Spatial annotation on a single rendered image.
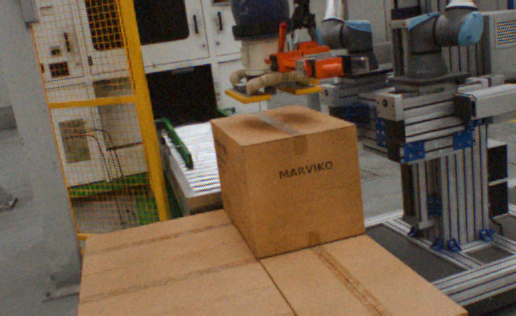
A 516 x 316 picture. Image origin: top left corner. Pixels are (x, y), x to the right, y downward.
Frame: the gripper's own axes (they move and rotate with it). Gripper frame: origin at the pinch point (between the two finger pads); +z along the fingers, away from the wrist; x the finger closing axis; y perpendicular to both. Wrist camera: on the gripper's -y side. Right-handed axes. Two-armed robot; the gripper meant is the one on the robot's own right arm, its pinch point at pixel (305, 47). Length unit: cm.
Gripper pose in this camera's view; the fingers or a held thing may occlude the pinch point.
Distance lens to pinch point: 243.2
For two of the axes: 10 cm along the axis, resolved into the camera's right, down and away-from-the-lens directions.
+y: 2.6, 2.0, -9.5
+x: 9.6, -1.8, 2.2
